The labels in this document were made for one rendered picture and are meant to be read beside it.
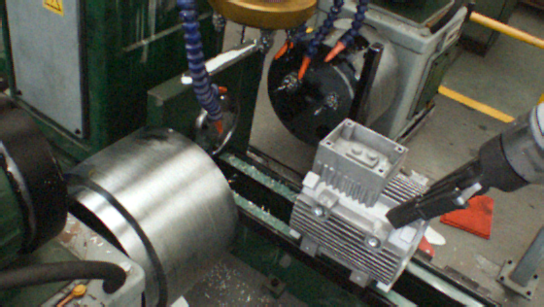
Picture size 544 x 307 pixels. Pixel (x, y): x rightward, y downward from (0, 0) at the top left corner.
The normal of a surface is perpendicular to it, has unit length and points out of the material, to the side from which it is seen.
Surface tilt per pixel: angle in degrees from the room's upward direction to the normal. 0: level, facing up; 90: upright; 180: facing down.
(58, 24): 90
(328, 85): 90
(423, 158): 0
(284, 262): 90
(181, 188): 32
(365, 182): 90
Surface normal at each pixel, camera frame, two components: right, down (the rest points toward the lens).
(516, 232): 0.15, -0.77
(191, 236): 0.76, -0.01
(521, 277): -0.58, 0.44
